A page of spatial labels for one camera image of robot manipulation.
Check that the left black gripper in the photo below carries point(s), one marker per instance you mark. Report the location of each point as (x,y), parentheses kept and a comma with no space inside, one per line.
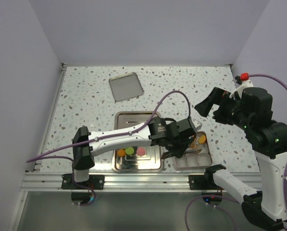
(179,152)

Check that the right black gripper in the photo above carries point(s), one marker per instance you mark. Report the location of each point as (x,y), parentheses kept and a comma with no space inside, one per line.
(216,96)

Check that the round dotted orange cookie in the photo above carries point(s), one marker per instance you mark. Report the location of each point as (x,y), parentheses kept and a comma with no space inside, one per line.
(196,148)

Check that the pink sandwich cookie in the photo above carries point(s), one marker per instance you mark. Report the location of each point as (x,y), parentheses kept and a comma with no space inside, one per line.
(141,151)

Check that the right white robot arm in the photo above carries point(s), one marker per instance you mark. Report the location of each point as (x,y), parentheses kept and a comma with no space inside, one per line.
(265,208)

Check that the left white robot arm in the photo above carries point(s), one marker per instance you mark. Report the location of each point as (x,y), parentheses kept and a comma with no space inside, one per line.
(88,145)

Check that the pink cookie tin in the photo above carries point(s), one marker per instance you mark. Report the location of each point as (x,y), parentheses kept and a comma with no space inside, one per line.
(193,161)

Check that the large steel tray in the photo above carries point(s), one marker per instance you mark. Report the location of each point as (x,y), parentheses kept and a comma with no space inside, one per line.
(150,162)

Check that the orange chip cookie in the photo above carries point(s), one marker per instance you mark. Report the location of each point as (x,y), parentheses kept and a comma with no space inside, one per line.
(121,153)

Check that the square tin lid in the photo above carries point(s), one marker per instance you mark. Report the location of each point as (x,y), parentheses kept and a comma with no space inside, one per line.
(125,86)

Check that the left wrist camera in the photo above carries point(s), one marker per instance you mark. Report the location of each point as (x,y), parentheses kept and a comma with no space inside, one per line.
(197,124)

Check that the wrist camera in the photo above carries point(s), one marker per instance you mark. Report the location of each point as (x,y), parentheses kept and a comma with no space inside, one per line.
(197,124)
(243,82)

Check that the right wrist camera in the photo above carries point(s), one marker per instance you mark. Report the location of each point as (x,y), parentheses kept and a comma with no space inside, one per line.
(243,82)

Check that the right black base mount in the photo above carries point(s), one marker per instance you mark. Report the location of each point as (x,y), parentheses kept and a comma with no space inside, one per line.
(205,181)

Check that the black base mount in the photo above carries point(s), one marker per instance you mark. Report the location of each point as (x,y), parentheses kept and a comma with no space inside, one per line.
(205,181)
(95,182)

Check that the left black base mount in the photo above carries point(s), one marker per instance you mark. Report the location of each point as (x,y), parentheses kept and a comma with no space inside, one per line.
(95,182)

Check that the aluminium rail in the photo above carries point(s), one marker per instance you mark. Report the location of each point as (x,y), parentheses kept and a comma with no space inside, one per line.
(113,182)

